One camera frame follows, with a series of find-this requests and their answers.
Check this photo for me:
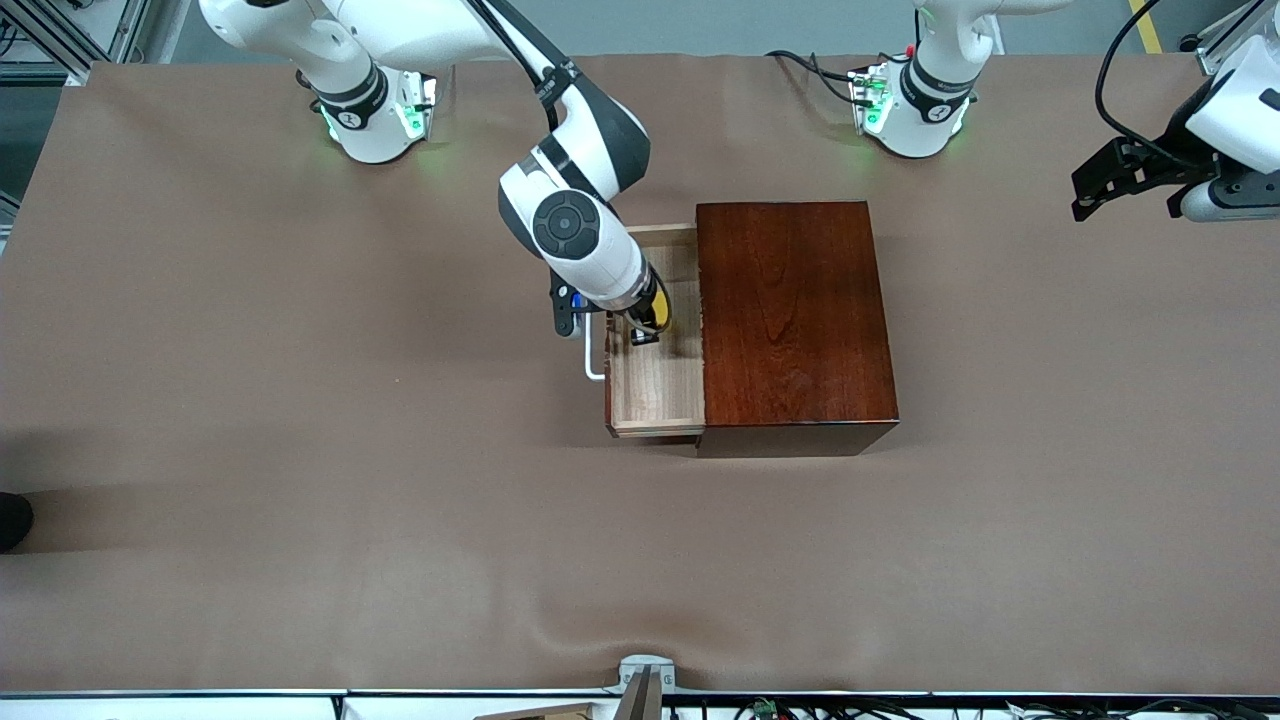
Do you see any white arm base connector box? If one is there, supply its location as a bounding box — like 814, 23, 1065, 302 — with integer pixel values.
848, 62, 893, 136
393, 68, 439, 143

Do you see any dark red wooden cabinet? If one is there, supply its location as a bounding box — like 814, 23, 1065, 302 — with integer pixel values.
696, 200, 900, 459

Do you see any grey metal clamp bracket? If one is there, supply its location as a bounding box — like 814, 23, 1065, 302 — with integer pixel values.
604, 654, 677, 720

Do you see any light wood drawer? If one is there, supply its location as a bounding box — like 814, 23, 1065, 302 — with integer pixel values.
603, 222, 707, 441

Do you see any brown table cover sheet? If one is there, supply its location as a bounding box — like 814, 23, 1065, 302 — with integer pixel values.
0, 52, 1280, 696

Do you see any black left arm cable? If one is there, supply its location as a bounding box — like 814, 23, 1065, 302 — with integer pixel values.
1095, 0, 1216, 171

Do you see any black cable bundle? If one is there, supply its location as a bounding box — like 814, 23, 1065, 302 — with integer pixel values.
735, 697, 1280, 720

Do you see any aluminium frame profile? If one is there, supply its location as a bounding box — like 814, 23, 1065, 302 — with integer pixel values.
1195, 0, 1280, 76
0, 0, 151, 83

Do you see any black round object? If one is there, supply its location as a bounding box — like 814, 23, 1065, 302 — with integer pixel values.
0, 492, 35, 554

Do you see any black left base cable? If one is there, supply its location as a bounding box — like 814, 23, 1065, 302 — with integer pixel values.
765, 50, 869, 107

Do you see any light wooden plank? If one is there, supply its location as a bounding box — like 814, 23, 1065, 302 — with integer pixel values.
475, 703, 601, 720

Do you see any white table edge rail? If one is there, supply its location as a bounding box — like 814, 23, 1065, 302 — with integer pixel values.
0, 688, 1280, 720

